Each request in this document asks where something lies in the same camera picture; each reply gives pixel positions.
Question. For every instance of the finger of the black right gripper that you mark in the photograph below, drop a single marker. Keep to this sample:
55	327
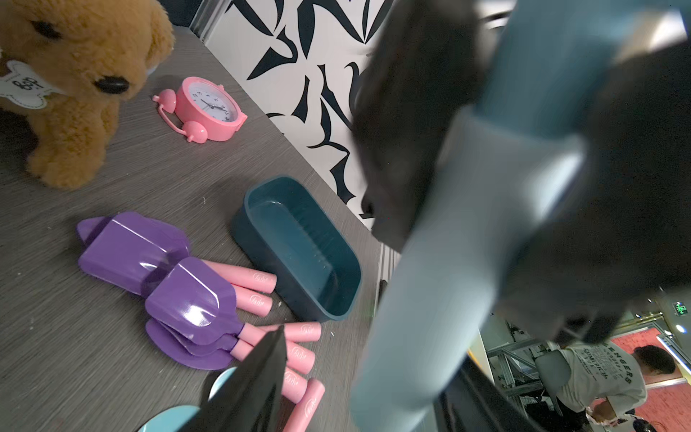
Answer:
622	229
424	68

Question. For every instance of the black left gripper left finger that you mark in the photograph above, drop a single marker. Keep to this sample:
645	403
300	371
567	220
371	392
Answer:
250	399

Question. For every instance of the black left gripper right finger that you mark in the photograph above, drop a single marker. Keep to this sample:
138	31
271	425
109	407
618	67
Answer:
472	403

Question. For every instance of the light blue heart shovel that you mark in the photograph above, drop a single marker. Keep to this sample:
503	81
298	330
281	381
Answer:
507	158

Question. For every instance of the dark teal storage box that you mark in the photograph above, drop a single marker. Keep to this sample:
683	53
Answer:
283	231

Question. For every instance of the person in white shirt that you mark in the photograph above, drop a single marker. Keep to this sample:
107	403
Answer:
606	381

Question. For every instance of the pink alarm clock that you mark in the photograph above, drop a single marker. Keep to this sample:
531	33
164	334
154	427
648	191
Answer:
200	111

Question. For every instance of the brown plush dog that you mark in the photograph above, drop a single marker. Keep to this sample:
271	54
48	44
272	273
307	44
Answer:
66	66

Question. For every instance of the purple shovel pink handle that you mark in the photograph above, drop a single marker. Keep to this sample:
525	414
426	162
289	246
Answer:
228	348
306	408
201	305
131	251

